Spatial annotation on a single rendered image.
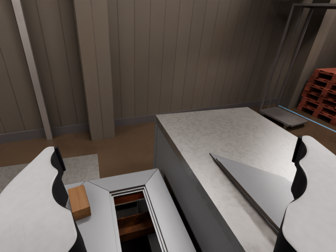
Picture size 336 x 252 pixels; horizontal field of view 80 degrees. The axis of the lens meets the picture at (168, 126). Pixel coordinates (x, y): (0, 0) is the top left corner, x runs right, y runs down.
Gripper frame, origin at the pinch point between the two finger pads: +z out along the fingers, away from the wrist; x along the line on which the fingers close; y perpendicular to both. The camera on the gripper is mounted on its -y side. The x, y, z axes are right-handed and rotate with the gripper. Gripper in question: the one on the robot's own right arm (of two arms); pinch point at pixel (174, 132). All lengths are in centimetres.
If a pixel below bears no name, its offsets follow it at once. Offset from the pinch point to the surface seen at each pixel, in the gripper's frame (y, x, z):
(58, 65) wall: 37, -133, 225
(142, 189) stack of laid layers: 61, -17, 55
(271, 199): 42, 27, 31
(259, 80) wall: 114, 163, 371
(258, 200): 42, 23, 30
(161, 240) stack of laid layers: 62, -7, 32
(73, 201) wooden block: 51, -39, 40
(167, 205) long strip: 61, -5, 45
